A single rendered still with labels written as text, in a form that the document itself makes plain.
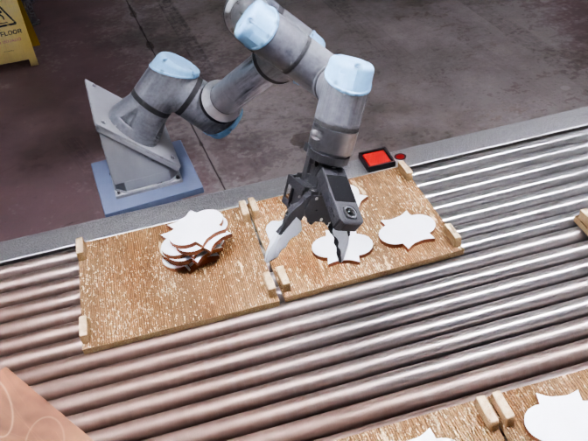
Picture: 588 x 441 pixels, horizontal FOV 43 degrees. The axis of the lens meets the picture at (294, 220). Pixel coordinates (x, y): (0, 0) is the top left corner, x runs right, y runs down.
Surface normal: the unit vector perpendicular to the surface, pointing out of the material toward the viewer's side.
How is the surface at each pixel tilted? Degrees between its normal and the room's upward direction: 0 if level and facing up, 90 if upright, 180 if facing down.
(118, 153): 90
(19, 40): 77
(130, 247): 0
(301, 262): 0
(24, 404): 0
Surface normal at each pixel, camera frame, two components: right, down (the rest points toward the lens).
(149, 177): 0.31, 0.57
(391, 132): -0.09, -0.78
